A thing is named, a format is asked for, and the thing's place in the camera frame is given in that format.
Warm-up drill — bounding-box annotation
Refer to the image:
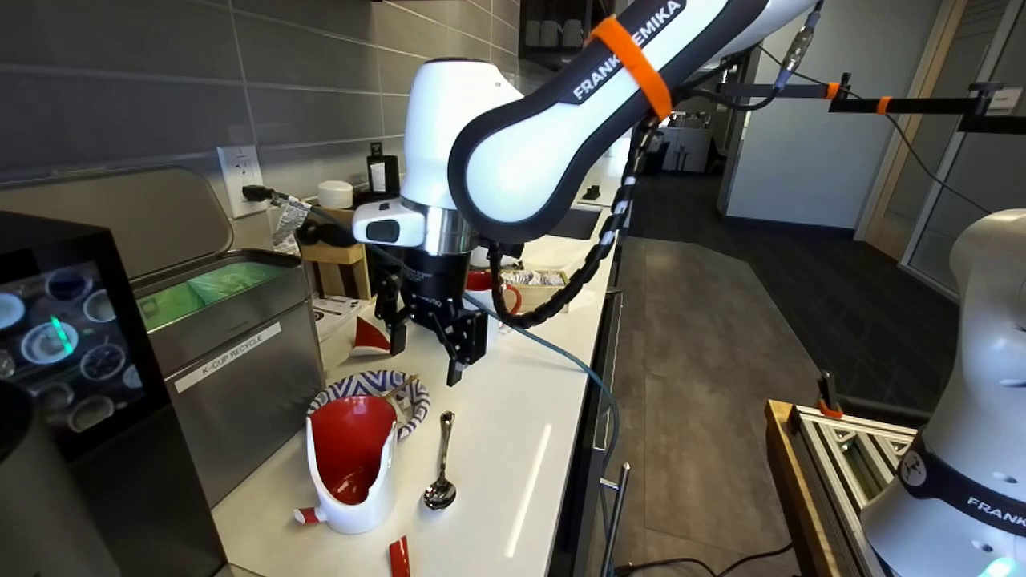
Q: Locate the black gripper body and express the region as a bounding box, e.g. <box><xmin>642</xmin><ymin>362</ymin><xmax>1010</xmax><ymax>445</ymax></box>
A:
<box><xmin>366</xmin><ymin>246</ymin><xmax>474</xmax><ymax>332</ymax></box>

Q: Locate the blue patterned white plate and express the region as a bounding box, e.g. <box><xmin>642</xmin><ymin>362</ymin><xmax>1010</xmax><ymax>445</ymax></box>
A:
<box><xmin>306</xmin><ymin>366</ymin><xmax>434</xmax><ymax>445</ymax></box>

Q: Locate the red stick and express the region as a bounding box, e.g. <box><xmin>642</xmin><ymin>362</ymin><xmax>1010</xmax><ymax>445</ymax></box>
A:
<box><xmin>384</xmin><ymin>532</ymin><xmax>413</xmax><ymax>577</ymax></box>

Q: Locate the red triangular ceramic shard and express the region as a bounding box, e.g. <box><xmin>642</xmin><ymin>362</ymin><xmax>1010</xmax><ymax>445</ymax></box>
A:
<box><xmin>346</xmin><ymin>314</ymin><xmax>400</xmax><ymax>362</ymax></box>

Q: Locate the wooden counter shelf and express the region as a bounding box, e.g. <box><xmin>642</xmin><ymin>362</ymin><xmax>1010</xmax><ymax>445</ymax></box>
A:
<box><xmin>295</xmin><ymin>188</ymin><xmax>426</xmax><ymax>304</ymax></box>

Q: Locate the box of sugar packets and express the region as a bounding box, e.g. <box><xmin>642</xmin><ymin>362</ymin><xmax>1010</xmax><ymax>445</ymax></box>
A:
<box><xmin>519</xmin><ymin>264</ymin><xmax>578</xmax><ymax>314</ymax></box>

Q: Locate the metal spoon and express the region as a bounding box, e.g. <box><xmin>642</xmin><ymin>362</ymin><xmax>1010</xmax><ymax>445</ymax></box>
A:
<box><xmin>419</xmin><ymin>407</ymin><xmax>463</xmax><ymax>512</ymax></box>

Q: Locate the dark glass bottle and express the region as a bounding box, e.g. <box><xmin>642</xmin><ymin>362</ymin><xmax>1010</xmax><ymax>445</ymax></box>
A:
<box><xmin>363</xmin><ymin>137</ymin><xmax>400</xmax><ymax>203</ymax></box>

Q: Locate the small white jar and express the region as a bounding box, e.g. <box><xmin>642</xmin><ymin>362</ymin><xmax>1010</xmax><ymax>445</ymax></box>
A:
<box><xmin>314</xmin><ymin>176</ymin><xmax>356</xmax><ymax>214</ymax></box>

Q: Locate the broken white red pitcher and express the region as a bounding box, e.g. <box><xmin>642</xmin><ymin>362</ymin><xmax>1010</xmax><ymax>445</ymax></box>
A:
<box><xmin>302</xmin><ymin>391</ymin><xmax>400</xmax><ymax>538</ymax></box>

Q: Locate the stainless steel counter appliance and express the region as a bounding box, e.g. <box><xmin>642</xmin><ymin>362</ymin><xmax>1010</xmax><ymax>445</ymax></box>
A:
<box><xmin>0</xmin><ymin>169</ymin><xmax>327</xmax><ymax>505</ymax></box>

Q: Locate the black coffee machine with screen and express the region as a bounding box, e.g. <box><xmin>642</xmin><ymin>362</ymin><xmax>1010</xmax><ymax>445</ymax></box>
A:
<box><xmin>0</xmin><ymin>207</ymin><xmax>230</xmax><ymax>577</ymax></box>

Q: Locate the teal power cable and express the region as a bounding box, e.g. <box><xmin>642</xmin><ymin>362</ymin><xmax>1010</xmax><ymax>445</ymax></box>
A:
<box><xmin>241</xmin><ymin>184</ymin><xmax>627</xmax><ymax>460</ymax></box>

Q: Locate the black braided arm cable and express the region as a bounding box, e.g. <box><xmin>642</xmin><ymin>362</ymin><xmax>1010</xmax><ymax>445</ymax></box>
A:
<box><xmin>487</xmin><ymin>113</ymin><xmax>665</xmax><ymax>331</ymax></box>

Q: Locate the metal drawer handle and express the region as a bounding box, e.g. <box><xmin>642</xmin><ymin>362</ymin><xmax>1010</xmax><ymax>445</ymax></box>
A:
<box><xmin>589</xmin><ymin>366</ymin><xmax>635</xmax><ymax>577</ymax></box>

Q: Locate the white wall power outlet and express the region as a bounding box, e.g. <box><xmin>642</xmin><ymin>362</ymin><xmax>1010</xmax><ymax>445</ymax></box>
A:
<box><xmin>214</xmin><ymin>143</ymin><xmax>269</xmax><ymax>222</ymax></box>

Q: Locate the orange arm strap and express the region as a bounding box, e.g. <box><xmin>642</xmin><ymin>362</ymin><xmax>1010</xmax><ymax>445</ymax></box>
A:
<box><xmin>584</xmin><ymin>12</ymin><xmax>679</xmax><ymax>121</ymax></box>

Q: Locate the black floor cable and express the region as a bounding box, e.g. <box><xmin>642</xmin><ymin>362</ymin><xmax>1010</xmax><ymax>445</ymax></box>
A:
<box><xmin>617</xmin><ymin>543</ymin><xmax>801</xmax><ymax>577</ymax></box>

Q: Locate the red handled tool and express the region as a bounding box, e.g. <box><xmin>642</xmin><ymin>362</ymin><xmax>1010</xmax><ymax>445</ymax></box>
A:
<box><xmin>816</xmin><ymin>368</ymin><xmax>843</xmax><ymax>424</ymax></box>

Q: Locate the thin black hanging cable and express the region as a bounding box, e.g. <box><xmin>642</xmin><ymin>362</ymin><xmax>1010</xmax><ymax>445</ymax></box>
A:
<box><xmin>880</xmin><ymin>110</ymin><xmax>992</xmax><ymax>217</ymax></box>

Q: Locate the black camera boom rod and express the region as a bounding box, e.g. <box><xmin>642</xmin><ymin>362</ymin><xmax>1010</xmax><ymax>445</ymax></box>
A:
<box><xmin>747</xmin><ymin>71</ymin><xmax>1026</xmax><ymax>137</ymax></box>

